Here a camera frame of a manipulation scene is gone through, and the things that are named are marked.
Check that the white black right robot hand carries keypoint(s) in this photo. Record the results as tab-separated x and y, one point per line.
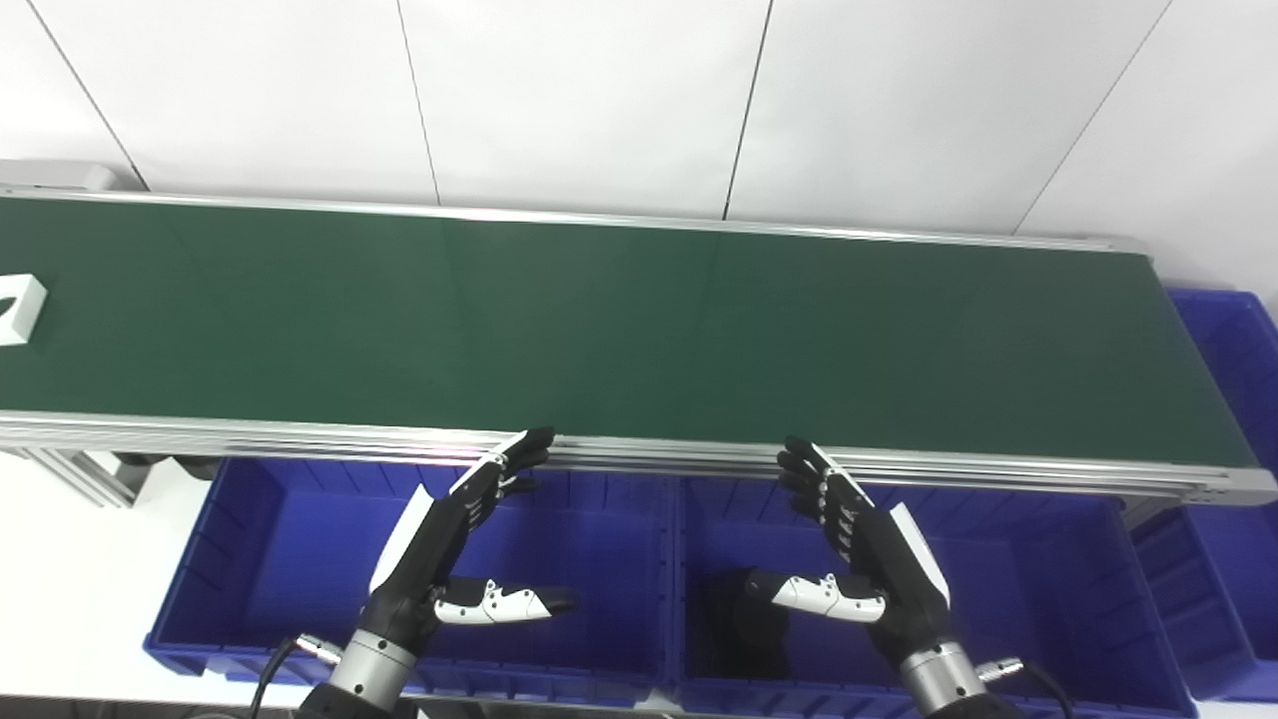
894	569

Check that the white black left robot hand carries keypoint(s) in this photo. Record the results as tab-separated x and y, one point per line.
414	569

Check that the white part with round hole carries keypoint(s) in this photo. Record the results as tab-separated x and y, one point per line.
22	312

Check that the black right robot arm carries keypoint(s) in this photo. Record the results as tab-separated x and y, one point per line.
944	684

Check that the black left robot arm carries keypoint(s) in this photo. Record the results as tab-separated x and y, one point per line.
364	679

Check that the blue plastic bin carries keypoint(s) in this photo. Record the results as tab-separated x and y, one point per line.
1018	589
300	559
1233	559

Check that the green conveyor belt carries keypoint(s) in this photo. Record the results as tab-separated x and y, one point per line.
619	330
649	454

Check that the aluminium conveyor leg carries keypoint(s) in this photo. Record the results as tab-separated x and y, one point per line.
85	477

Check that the grey conveyor end housing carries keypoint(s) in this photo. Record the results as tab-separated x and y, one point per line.
55	175

